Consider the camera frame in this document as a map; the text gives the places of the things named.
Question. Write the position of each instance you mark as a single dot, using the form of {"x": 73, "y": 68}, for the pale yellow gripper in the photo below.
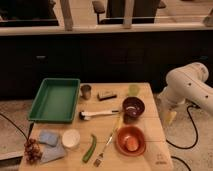
{"x": 169, "y": 116}

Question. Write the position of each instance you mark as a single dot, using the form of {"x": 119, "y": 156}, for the black block brush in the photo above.
{"x": 106, "y": 95}

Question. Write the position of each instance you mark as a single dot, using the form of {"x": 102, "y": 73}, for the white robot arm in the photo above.
{"x": 186, "y": 83}

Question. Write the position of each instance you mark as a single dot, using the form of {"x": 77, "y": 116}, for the dark purple bowl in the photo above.
{"x": 133, "y": 107}

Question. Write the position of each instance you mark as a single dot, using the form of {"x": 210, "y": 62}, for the orange clay bowl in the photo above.
{"x": 123, "y": 134}

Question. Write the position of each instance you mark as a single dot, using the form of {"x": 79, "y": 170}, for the orange fruit in bowl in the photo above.
{"x": 132, "y": 144}

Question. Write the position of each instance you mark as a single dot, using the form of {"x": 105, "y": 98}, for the green chili pepper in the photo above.
{"x": 91, "y": 149}

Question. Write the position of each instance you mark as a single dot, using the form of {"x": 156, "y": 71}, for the silver fork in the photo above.
{"x": 100, "y": 157}

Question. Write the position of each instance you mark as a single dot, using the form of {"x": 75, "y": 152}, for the small metal cup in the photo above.
{"x": 86, "y": 92}

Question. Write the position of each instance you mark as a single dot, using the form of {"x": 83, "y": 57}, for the white round container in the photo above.
{"x": 71, "y": 138}

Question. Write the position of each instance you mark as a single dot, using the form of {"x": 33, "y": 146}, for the black office chair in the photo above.
{"x": 140, "y": 11}

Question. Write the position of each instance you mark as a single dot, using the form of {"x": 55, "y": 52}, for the green plastic tray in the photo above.
{"x": 55, "y": 101}

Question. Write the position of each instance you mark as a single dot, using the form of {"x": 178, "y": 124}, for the blue sponge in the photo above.
{"x": 49, "y": 138}

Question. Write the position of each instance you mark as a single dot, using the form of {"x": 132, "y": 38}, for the grey blue cloth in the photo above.
{"x": 53, "y": 153}

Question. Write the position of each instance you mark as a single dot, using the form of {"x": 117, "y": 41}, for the bunch of brown grapes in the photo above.
{"x": 32, "y": 151}

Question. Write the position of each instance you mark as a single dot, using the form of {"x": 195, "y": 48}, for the white handled dish brush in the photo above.
{"x": 86, "y": 115}

